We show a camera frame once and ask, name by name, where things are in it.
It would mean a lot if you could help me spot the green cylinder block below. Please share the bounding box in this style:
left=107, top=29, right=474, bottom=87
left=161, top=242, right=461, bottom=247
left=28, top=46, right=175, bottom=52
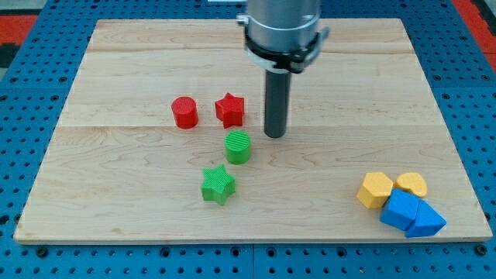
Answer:
left=224, top=130, right=251, bottom=164

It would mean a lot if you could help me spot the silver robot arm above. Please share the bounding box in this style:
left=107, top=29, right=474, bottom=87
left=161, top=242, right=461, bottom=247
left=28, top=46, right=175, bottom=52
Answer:
left=236, top=0, right=330, bottom=74

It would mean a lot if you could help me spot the wooden board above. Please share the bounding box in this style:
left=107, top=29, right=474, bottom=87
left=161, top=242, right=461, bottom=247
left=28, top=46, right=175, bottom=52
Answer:
left=14, top=19, right=492, bottom=245

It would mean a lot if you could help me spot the red star block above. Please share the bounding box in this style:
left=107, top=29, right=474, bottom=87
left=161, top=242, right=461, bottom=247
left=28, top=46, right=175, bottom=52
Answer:
left=215, top=92, right=245, bottom=129

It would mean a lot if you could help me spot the green star block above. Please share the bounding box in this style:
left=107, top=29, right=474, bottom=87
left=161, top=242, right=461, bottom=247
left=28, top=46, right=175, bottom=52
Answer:
left=201, top=164, right=236, bottom=206

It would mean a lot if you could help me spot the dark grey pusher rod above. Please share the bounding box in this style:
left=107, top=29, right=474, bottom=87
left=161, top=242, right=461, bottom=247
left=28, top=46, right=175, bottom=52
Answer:
left=264, top=71, right=291, bottom=138

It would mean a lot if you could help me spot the red cylinder block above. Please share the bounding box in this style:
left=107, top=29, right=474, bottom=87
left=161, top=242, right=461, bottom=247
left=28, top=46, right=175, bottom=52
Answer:
left=171, top=96, right=198, bottom=129

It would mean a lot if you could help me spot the yellow hexagon block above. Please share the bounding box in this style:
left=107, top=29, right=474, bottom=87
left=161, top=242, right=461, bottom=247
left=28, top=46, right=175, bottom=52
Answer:
left=356, top=172, right=394, bottom=208

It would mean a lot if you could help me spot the blue cube block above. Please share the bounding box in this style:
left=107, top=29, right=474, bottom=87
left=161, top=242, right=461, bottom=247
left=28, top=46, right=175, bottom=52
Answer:
left=380, top=188, right=420, bottom=231

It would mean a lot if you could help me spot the yellow heart block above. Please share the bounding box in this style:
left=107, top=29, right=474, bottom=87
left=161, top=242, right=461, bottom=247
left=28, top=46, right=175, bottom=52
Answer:
left=394, top=172, right=428, bottom=198

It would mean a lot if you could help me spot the blue triangle block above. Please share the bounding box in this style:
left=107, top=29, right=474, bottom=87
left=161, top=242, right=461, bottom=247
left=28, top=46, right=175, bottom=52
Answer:
left=405, top=200, right=446, bottom=238

